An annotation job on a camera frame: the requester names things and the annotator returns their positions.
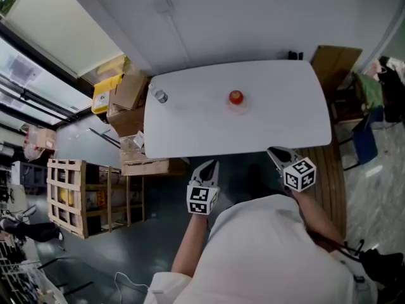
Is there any black scooter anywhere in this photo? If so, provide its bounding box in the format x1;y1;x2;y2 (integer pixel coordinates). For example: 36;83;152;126
0;204;65;244

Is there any wooden slat crate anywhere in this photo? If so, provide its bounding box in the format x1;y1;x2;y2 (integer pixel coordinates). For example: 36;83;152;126
46;158;147;240

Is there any white wall cable conduit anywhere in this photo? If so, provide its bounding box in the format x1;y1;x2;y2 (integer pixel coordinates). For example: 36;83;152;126
166;11;191;67

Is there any open brown cardboard box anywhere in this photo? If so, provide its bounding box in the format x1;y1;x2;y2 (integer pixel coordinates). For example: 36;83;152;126
106;104;146;138

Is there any clear plastic water bottle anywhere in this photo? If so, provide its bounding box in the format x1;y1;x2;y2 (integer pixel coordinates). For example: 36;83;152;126
148;83;169;105

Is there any person's right forearm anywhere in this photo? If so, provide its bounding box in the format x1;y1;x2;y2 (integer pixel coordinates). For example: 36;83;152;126
290;189;346;247

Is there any yellow plastic box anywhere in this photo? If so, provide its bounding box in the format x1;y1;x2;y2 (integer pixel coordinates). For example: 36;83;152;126
91;73;125;116

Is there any green cloth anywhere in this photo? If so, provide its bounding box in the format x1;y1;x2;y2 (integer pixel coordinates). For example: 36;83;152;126
353;72;384;111

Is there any person's white shirt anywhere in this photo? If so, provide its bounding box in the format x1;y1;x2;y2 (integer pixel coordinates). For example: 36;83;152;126
143;194;379;304

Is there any wooden slat bench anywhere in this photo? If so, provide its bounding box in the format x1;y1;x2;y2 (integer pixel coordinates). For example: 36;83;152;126
298;143;348;238

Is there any black bag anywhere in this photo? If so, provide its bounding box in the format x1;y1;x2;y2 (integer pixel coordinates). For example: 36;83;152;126
359;248;405;289

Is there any tall brown cardboard box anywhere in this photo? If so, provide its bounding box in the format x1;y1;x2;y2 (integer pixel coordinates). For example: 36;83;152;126
113;72;150;111

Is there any person's left forearm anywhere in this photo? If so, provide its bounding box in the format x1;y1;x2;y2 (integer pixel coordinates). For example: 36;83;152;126
171;212;210;278

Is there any large brown cardboard sheet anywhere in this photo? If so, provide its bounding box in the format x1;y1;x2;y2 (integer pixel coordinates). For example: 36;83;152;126
311;45;363;98

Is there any black clothing pile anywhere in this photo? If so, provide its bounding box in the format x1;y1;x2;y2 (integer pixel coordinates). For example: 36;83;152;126
377;55;405;124

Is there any small brown cardboard box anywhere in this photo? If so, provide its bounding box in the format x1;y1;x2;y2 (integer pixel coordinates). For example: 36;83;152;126
35;127;58;151

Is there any red apple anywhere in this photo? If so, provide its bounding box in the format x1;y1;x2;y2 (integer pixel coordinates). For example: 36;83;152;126
228;89;245;105

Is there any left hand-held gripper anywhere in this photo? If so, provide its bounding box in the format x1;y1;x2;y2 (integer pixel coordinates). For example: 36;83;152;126
186;159;221;216

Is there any blue chair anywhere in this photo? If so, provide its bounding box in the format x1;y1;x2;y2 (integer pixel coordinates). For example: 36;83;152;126
338;105;385;172

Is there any white floor cable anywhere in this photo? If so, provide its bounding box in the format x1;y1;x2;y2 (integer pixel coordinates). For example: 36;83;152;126
113;271;150;295

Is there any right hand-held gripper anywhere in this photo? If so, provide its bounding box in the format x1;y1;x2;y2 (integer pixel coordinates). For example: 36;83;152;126
266;146;318;193

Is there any small white packet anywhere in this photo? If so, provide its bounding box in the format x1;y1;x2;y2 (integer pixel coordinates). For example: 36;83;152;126
132;130;146;149

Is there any black metal rod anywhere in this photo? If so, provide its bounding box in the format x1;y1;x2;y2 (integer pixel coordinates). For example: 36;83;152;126
89;127;122;149

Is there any white window blind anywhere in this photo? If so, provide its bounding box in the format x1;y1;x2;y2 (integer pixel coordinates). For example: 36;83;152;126
5;0;125;77

